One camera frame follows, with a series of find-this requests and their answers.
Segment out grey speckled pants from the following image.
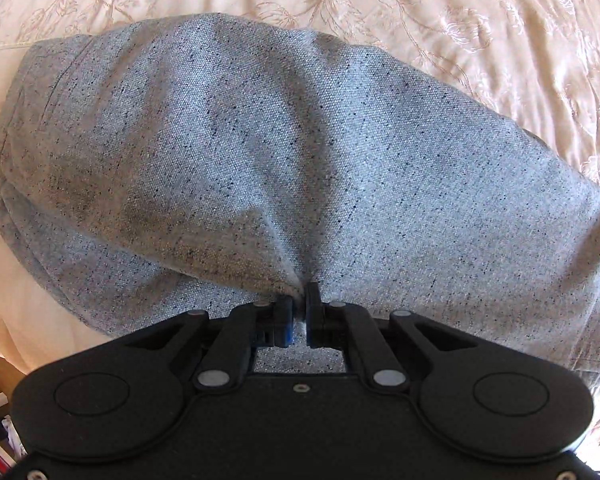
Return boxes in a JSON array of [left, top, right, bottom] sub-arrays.
[[0, 14, 600, 397]]

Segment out cream embroidered bedspread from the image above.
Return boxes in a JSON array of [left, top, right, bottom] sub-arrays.
[[0, 0, 600, 376]]

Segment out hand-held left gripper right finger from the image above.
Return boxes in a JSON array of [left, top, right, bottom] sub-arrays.
[[305, 282, 481, 394]]

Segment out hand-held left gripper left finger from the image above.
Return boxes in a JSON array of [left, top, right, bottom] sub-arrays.
[[124, 296, 297, 394]]

